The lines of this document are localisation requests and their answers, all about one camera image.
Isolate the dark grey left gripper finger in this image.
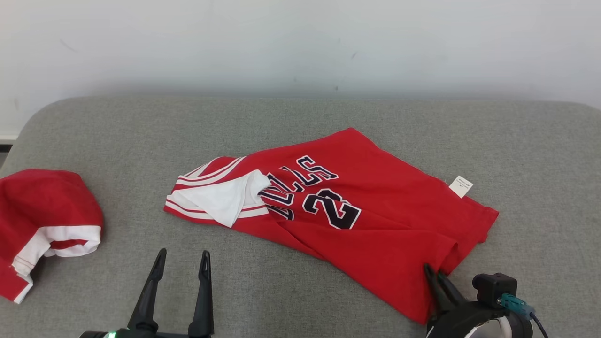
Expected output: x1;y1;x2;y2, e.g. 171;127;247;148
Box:
128;248;167;332
189;250;215;337

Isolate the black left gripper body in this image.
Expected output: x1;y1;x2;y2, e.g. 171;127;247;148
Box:
80;329;215;338

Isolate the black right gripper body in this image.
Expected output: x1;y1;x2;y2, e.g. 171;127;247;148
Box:
426;302;534;338

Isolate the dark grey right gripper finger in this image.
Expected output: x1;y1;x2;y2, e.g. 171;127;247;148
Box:
424;263;445;325
437;272;470;313

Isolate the red basketball jersey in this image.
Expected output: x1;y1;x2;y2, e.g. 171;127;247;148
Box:
164;127;499;324

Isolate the red white garment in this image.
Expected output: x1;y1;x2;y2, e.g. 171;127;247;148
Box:
0;169;104;304

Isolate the grey fabric sofa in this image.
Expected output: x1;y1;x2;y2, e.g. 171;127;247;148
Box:
0;96;601;338

